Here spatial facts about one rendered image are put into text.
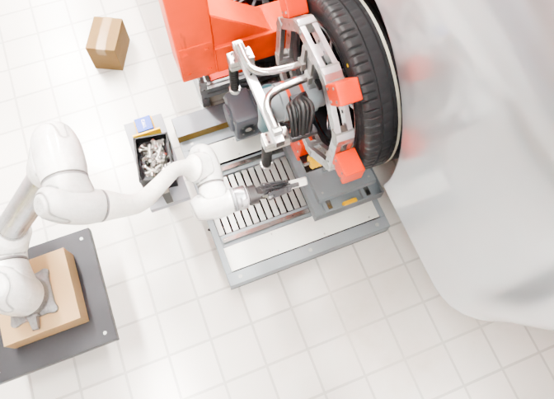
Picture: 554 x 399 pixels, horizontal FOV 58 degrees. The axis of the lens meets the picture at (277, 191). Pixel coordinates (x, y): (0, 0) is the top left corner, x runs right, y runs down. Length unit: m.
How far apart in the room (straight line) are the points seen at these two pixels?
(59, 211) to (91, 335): 0.84
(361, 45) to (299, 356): 1.43
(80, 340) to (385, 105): 1.48
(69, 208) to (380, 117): 0.95
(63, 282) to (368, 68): 1.41
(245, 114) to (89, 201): 1.02
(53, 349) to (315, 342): 1.11
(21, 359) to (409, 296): 1.70
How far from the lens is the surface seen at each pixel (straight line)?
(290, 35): 1.92
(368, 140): 1.62
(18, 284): 1.96
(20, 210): 1.80
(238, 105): 2.32
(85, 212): 1.49
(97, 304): 2.20
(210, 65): 2.22
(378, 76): 1.56
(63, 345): 2.22
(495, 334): 2.62
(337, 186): 2.35
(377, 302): 2.47
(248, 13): 2.20
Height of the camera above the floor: 2.37
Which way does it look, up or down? 68 degrees down
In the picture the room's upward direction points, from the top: 4 degrees clockwise
